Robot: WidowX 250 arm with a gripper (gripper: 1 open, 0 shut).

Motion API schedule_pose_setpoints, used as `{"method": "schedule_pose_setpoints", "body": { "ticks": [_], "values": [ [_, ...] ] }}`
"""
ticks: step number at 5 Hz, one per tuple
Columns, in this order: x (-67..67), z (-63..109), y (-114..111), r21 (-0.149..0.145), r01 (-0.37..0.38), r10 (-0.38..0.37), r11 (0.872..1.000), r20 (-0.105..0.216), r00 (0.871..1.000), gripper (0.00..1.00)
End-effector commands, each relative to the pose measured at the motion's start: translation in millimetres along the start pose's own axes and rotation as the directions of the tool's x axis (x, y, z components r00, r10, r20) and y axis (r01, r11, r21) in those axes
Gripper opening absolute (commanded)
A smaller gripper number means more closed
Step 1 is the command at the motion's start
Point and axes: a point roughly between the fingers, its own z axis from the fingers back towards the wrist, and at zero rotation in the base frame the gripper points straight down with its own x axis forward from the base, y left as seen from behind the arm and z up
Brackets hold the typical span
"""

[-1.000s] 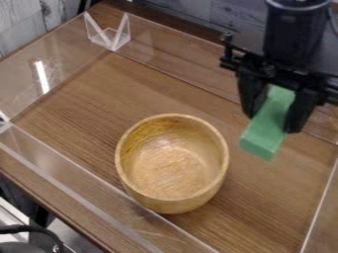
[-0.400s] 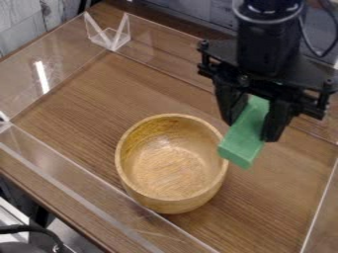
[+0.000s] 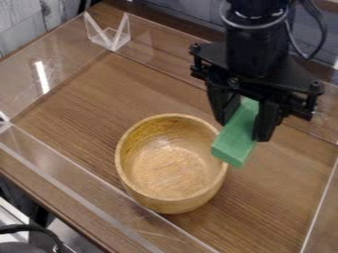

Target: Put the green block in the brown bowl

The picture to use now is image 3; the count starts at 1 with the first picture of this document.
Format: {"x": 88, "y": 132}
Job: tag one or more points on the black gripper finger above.
{"x": 224, "y": 102}
{"x": 267, "y": 120}

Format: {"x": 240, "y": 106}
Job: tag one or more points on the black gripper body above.
{"x": 251, "y": 62}

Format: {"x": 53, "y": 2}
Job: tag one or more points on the green rectangular block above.
{"x": 234, "y": 144}

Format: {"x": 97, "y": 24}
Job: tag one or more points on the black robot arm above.
{"x": 250, "y": 7}

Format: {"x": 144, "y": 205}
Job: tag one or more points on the brown wooden bowl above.
{"x": 164, "y": 164}

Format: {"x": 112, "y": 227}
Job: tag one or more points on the clear acrylic corner bracket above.
{"x": 109, "y": 38}

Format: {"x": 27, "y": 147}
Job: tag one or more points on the black metal frame piece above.
{"x": 43, "y": 240}

